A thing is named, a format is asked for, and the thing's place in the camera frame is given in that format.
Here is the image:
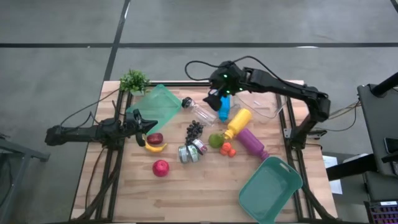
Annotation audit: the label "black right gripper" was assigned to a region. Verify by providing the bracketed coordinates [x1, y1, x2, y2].
[202, 60, 248, 112]

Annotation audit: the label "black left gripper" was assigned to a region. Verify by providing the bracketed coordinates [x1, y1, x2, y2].
[124, 108, 159, 147]

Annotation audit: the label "blue plastic bottle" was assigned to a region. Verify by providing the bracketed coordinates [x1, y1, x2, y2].
[217, 95, 233, 123]

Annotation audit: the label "clear bottle with black cap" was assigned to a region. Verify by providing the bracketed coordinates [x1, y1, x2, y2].
[181, 96, 218, 127]

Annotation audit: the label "yellow plastic bottle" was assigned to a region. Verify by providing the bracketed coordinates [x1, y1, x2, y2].
[223, 108, 252, 140]

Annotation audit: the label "dark toy grape bunch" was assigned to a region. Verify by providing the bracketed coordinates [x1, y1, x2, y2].
[185, 119, 205, 146]

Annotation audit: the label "green apple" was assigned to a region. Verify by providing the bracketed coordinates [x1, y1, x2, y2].
[208, 133, 225, 149]

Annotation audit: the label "bright red round toy fruit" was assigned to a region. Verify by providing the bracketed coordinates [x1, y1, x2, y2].
[152, 159, 170, 178]

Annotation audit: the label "purple plastic bottle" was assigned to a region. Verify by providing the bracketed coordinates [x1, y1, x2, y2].
[236, 128, 270, 162]

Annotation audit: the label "teal plastic bin with handle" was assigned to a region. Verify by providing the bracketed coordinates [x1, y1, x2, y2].
[238, 156, 304, 224]

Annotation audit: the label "dark red toy apple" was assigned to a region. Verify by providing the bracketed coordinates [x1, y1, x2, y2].
[146, 133, 164, 146]

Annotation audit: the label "yellow toy banana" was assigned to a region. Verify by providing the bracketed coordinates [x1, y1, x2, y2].
[143, 136, 168, 154]

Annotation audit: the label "translucent light green bin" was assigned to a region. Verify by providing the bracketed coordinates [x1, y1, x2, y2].
[126, 83, 183, 135]

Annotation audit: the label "tin can with red label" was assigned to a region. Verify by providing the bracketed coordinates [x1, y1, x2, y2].
[192, 138, 208, 156]

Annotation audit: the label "small green potted plant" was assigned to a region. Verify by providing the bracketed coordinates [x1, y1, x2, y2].
[119, 68, 150, 96]

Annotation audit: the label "clear plastic bin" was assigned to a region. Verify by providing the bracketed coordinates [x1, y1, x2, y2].
[231, 89, 285, 121]

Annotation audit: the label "tin can with green label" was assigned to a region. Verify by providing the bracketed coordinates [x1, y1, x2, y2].
[187, 144, 200, 163]

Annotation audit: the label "grey metal stand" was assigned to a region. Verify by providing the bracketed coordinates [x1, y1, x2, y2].
[0, 133, 50, 224]

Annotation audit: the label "white paper sheet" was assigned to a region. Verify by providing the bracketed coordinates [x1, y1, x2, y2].
[322, 154, 343, 195]

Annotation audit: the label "black stand leg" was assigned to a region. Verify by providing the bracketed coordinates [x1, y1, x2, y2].
[325, 154, 379, 182]

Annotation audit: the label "black smartphone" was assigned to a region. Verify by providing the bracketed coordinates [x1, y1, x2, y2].
[384, 136, 398, 155]

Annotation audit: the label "backlit keyboard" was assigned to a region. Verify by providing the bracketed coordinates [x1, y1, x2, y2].
[363, 200, 398, 224]

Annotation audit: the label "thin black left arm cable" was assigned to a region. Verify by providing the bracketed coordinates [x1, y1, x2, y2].
[58, 88, 122, 128]

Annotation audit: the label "black cable bundle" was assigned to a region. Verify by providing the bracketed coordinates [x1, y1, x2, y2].
[74, 146, 123, 222]
[303, 185, 338, 223]

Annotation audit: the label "yellow and grey cables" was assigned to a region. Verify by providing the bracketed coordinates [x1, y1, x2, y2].
[313, 100, 361, 133]

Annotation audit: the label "black camera stand pole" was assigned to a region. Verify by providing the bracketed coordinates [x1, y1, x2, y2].
[371, 71, 398, 97]

